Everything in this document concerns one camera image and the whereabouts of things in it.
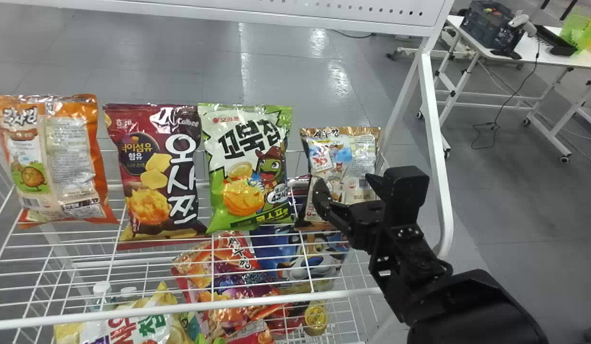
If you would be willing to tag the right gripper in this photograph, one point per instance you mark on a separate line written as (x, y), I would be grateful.
(367, 227)

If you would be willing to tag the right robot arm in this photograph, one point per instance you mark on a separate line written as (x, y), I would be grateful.
(448, 306)

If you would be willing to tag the hand scanner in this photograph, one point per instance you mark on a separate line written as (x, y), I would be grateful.
(522, 23)

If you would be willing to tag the green basket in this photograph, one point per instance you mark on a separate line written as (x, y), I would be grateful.
(577, 31)

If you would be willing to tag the gold snack packet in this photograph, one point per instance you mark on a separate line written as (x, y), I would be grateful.
(345, 153)

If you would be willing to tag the blue cereal bag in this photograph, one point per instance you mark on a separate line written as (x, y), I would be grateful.
(276, 251)

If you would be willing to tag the green snack packet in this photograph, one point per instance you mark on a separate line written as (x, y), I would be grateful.
(248, 162)

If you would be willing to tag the yellow can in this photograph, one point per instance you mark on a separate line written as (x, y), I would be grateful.
(315, 317)

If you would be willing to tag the red snack packet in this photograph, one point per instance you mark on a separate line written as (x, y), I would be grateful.
(228, 272)

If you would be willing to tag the maroon snack packet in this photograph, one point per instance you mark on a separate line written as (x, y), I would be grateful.
(154, 181)

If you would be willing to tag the yellow snack packet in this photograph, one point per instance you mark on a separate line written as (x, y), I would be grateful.
(133, 327)

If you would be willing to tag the clear bottle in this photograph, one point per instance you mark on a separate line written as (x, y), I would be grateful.
(102, 290)

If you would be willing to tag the dark blue crate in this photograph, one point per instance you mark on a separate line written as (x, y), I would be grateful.
(491, 24)

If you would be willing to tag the white side table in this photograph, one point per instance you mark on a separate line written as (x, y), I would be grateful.
(529, 55)

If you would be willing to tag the orange snack packet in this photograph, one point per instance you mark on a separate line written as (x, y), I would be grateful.
(61, 157)

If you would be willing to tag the black stand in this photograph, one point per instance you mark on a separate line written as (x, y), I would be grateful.
(558, 44)

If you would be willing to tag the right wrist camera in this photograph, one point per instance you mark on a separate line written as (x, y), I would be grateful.
(404, 188)

